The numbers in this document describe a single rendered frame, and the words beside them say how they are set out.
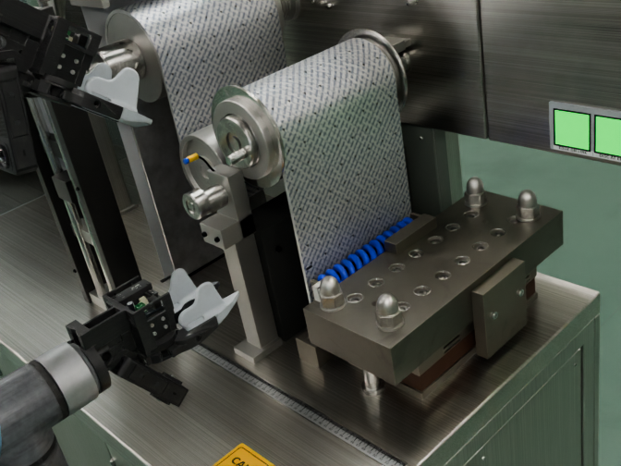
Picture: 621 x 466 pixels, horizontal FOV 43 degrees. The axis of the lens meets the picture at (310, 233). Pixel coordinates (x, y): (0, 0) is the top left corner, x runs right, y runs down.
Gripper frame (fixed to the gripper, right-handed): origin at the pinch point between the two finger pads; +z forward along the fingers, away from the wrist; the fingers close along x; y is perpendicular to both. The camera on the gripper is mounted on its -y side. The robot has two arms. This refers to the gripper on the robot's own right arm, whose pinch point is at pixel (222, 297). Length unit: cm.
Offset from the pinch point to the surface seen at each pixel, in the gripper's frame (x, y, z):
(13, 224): 96, -19, 7
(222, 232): 7.0, 4.3, 6.8
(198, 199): 8.0, 10.1, 5.1
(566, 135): -23, 9, 45
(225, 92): 8.4, 22.2, 13.5
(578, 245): 57, -109, 188
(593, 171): 82, -109, 246
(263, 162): 1.7, 13.7, 12.5
